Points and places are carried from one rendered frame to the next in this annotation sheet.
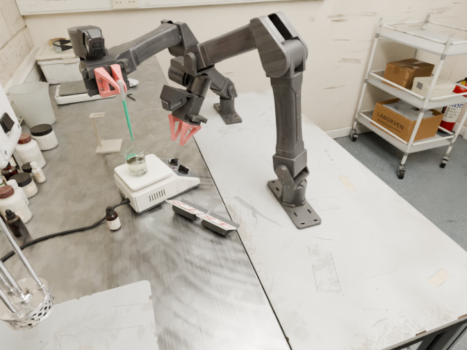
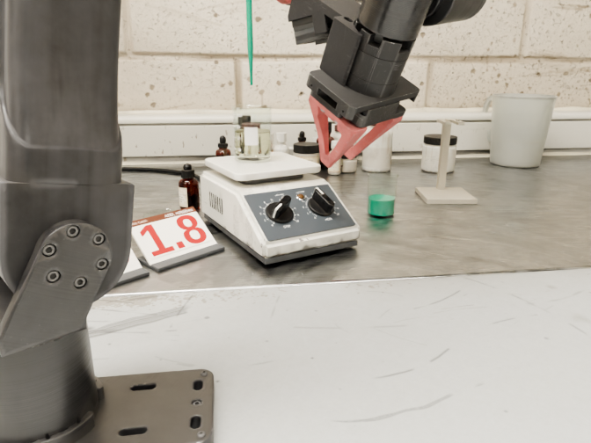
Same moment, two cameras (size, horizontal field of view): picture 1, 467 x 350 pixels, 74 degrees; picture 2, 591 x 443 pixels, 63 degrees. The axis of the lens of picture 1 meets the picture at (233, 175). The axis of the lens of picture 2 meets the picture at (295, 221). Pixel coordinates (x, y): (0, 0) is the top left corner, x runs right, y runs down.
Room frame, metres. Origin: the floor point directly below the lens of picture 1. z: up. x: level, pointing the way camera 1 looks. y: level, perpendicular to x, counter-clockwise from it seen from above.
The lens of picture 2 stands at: (0.83, -0.37, 1.11)
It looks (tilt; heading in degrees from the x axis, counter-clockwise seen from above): 18 degrees down; 99
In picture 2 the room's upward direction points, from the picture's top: straight up
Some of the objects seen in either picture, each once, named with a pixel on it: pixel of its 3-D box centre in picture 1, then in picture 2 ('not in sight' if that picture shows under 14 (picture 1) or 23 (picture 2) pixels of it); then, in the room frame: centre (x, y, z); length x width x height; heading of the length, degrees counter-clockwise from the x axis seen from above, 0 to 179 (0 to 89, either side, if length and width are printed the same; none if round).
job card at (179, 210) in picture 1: (187, 205); (177, 236); (0.61, 0.12, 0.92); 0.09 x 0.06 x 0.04; 57
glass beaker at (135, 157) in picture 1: (135, 161); (251, 132); (0.67, 0.25, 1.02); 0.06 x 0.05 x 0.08; 129
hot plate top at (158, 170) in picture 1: (143, 171); (261, 164); (0.68, 0.24, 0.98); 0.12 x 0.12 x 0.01; 39
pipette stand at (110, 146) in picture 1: (105, 130); (448, 159); (0.95, 0.44, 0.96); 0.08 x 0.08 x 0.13; 9
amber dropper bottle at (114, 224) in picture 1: (111, 217); (188, 185); (0.56, 0.30, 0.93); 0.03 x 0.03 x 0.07
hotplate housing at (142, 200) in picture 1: (154, 180); (270, 201); (0.70, 0.22, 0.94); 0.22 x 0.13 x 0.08; 129
